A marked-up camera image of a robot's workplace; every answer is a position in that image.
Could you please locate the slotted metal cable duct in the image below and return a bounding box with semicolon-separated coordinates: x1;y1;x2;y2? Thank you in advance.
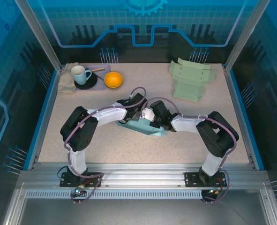
24;189;223;200

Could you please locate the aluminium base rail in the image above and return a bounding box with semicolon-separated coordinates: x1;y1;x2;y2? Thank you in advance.
18;163;270;191

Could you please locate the left cable connector with light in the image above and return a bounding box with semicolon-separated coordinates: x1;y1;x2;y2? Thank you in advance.
74;185;86;196

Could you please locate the left aluminium frame post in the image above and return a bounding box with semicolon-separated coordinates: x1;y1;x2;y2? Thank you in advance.
14;0;64;72

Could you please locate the orange bowl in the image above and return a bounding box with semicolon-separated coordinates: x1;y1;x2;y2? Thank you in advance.
104;71;124;89

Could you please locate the aluminium side rail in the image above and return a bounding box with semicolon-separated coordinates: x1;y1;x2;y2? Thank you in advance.
27;67;64;171
222;65;258;171

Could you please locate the right cable connector with light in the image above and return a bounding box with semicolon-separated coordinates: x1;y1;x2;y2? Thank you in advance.
207;187;223;196

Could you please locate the aluminium frame post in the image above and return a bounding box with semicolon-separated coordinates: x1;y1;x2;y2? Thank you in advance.
14;0;64;72
223;0;266;72

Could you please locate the left aluminium side rail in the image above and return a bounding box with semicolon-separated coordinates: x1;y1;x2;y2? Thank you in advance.
27;67;64;171

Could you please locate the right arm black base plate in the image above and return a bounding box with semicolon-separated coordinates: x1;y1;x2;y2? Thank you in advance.
184;172;227;188

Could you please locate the black round saucer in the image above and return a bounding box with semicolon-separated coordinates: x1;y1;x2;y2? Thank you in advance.
74;71;98;90

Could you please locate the cable connector with light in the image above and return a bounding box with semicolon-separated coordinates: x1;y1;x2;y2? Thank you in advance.
207;187;223;196
74;185;86;196

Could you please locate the light blue paper box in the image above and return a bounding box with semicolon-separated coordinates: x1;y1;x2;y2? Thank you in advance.
116;117;168;137

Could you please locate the right aluminium frame post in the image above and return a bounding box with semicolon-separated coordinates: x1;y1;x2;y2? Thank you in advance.
223;0;266;72

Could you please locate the lavender plastic tray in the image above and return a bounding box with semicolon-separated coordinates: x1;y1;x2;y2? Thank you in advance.
69;63;112;91

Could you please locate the beige folded cloth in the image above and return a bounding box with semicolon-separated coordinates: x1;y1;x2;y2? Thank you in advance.
58;62;80;95

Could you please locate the right aluminium side rail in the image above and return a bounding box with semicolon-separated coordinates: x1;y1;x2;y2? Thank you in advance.
222;65;258;171

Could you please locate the white mug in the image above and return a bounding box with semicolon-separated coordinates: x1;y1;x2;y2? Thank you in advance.
70;65;93;86

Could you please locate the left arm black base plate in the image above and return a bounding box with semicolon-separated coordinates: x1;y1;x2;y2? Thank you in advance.
60;172;103;188

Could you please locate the light green paper box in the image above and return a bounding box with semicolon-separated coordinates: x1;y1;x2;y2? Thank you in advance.
168;57;217;104

